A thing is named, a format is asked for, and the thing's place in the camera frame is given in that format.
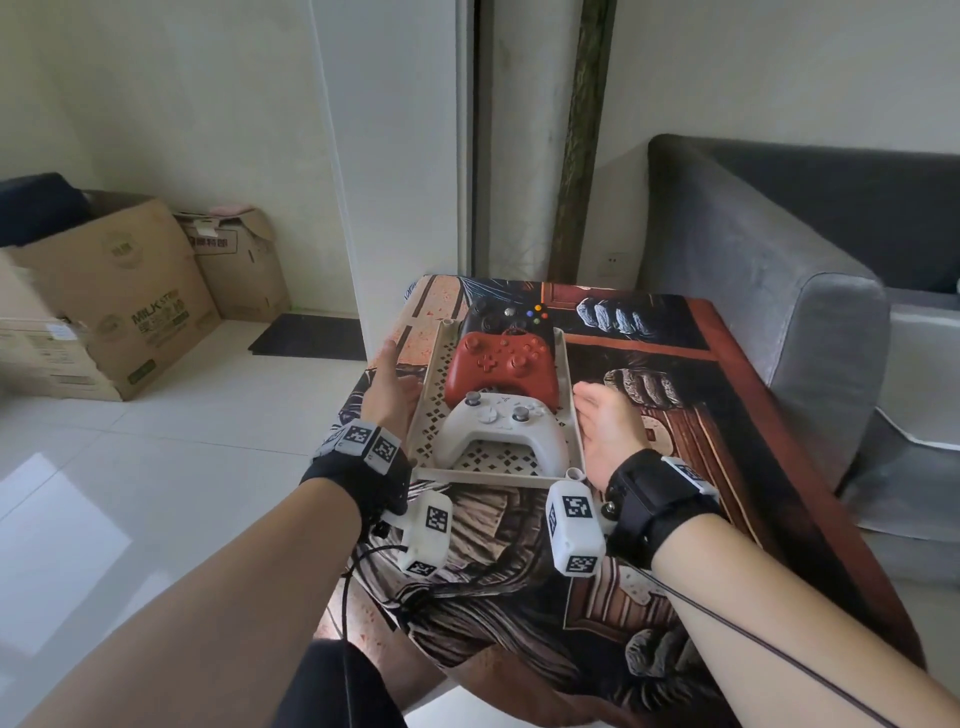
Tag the person's right hand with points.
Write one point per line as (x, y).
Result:
(615, 439)

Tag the person's left hand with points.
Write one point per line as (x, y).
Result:
(390, 405)

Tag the white perforated plastic tray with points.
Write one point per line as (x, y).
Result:
(427, 420)

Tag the white game controller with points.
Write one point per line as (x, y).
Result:
(502, 435)

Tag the red game controller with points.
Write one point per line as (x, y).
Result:
(502, 367)

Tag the black game controller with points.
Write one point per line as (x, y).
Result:
(487, 319)

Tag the person's right forearm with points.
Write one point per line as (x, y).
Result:
(772, 637)

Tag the person's left forearm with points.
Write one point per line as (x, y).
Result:
(225, 600)

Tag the person's left leg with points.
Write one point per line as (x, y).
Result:
(409, 667)

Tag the person's black shorts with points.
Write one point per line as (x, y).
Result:
(337, 690)

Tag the white left marker block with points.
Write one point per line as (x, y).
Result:
(364, 442)

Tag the white marker block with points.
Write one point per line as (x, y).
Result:
(694, 476)
(364, 442)

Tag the white right marker block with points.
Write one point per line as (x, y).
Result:
(694, 476)

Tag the table with printed cover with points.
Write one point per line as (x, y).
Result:
(712, 420)

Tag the dark floor mat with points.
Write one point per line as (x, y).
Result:
(307, 337)

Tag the grey fabric sofa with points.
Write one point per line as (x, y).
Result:
(750, 300)

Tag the small cardboard box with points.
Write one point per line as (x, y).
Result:
(240, 277)

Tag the pink cloth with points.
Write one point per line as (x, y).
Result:
(232, 211)

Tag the patterned frosted door panel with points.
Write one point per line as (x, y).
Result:
(532, 150)

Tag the large cardboard box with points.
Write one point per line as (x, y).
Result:
(97, 315)

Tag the black bag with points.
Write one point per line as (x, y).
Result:
(37, 206)

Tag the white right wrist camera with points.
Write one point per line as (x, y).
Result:
(574, 525)

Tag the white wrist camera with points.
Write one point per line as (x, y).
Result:
(427, 532)
(574, 525)

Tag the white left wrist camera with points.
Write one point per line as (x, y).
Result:
(427, 532)

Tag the white wall socket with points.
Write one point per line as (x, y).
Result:
(613, 261)

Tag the dark wooden post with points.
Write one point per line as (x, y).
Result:
(585, 150)

